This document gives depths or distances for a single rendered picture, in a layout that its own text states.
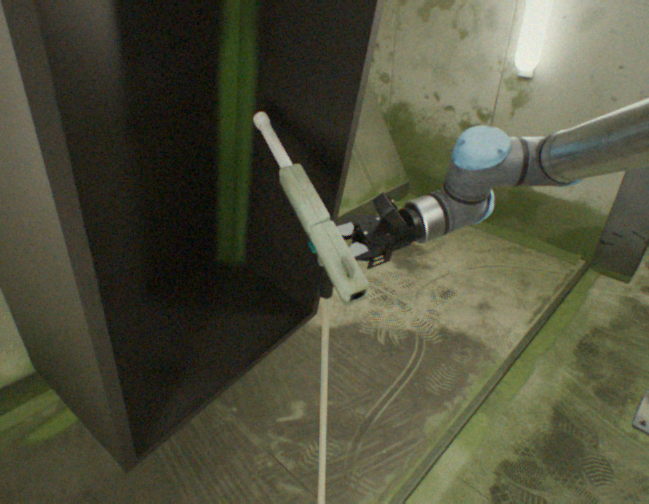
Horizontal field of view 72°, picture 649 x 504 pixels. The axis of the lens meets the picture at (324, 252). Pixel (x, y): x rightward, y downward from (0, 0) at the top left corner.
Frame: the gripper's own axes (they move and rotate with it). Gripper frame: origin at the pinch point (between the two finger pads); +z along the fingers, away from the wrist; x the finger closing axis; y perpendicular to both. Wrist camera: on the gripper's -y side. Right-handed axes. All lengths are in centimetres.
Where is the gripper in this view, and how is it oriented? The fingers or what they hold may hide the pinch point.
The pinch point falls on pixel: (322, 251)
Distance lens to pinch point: 83.1
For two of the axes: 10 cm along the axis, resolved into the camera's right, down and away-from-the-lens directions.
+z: -9.1, 3.3, -2.6
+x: -4.2, -7.7, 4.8
